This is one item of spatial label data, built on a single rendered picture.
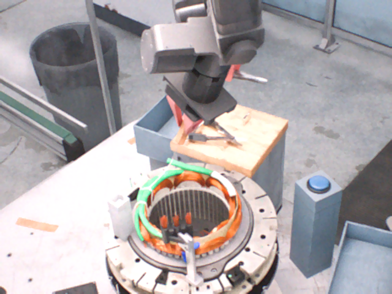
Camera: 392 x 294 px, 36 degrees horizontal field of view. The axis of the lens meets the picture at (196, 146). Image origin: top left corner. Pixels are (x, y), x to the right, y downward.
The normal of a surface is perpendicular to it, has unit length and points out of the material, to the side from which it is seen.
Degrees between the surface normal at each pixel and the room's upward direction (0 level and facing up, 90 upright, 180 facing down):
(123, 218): 90
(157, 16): 90
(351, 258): 0
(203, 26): 36
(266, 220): 0
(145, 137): 90
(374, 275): 0
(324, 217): 90
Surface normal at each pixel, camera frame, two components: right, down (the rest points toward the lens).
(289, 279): -0.05, -0.76
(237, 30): 0.15, 0.95
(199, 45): 0.32, -0.32
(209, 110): 0.25, -0.58
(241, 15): 0.22, 0.85
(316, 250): 0.48, 0.55
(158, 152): -0.50, 0.58
